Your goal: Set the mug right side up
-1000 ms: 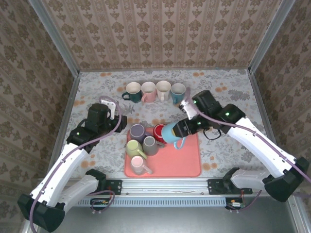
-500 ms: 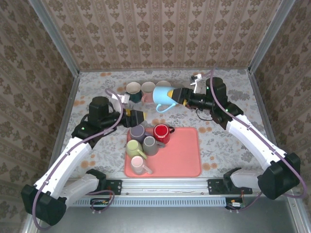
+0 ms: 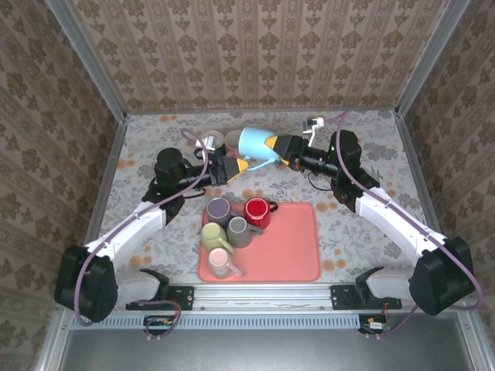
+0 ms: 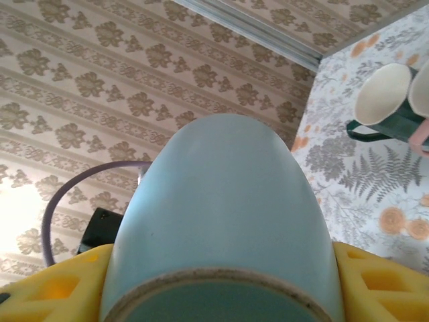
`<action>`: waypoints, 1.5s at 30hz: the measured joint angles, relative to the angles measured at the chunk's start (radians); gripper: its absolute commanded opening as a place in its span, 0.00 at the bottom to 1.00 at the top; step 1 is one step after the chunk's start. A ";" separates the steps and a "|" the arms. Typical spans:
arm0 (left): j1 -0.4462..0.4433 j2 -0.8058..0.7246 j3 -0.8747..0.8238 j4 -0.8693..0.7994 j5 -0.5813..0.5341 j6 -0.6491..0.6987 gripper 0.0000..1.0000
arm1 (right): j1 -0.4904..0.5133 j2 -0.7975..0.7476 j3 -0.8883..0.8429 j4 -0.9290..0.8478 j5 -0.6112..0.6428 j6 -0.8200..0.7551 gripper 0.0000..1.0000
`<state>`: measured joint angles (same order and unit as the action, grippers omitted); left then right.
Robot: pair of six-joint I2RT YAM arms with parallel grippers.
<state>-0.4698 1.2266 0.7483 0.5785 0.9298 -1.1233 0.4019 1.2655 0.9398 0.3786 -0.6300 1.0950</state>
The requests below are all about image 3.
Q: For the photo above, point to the floral patterned tablecloth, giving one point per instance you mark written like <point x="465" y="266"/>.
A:
<point x="386" y="127"/>

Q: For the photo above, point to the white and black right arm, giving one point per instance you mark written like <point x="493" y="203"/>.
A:
<point x="394" y="228"/>

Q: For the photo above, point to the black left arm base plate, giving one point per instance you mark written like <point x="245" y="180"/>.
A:
<point x="181" y="297"/>

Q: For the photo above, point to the aluminium table side rail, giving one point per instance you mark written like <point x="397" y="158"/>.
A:
<point x="102" y="181"/>
<point x="419" y="174"/>

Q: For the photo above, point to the salmon pink mug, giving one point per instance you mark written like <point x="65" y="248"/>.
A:
<point x="232" y="139"/>

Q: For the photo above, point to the light green mug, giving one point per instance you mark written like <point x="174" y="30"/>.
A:
<point x="214" y="235"/>

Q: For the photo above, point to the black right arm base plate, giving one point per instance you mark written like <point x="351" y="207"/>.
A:
<point x="342" y="299"/>

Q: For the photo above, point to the pale pink mug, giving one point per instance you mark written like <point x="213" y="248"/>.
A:
<point x="218" y="261"/>

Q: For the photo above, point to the aluminium frame post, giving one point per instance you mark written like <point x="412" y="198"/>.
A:
<point x="93" y="65"/>
<point x="429" y="58"/>

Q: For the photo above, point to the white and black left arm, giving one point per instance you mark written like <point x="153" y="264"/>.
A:
<point x="127" y="232"/>

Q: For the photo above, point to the purple mug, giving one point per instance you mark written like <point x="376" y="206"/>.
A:
<point x="218" y="210"/>

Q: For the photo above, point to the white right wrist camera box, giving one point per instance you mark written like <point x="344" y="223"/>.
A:
<point x="311" y="125"/>

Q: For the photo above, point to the grey mug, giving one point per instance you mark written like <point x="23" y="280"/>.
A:
<point x="239" y="232"/>

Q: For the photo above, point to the light blue mug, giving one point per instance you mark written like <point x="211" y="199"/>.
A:
<point x="253" y="143"/>

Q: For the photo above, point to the pink plastic tray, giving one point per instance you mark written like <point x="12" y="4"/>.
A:
<point x="286" y="247"/>

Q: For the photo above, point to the aluminium mounting rail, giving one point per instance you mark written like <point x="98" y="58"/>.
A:
<point x="263" y="297"/>

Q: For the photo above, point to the small circuit board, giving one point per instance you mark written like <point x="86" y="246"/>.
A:
<point x="158" y="324"/>
<point x="374" y="326"/>

